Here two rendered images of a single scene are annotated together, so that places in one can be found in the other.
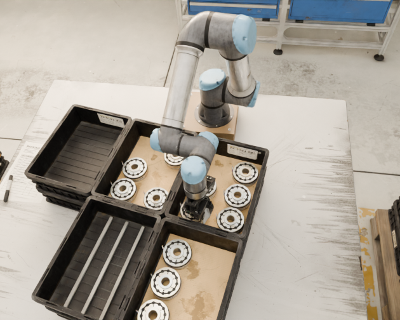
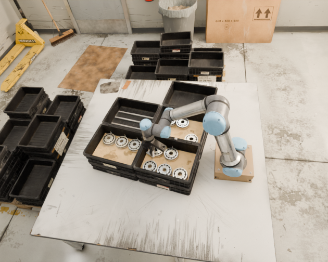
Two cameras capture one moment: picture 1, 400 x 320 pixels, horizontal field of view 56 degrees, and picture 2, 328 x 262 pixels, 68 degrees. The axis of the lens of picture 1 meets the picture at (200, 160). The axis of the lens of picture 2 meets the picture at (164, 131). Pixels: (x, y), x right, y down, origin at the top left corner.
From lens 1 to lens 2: 1.26 m
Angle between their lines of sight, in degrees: 51
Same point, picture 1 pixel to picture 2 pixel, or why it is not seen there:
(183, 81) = (188, 107)
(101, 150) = not seen: hidden behind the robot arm
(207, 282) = (121, 159)
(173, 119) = (172, 112)
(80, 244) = (144, 110)
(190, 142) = (161, 122)
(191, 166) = (143, 121)
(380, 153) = not seen: outside the picture
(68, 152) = (193, 96)
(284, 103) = (262, 215)
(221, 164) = (188, 164)
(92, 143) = not seen: hidden behind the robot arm
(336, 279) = (124, 232)
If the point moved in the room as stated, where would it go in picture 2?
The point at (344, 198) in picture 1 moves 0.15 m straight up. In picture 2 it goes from (176, 247) to (175, 241)
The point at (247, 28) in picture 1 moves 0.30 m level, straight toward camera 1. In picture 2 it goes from (209, 119) to (149, 117)
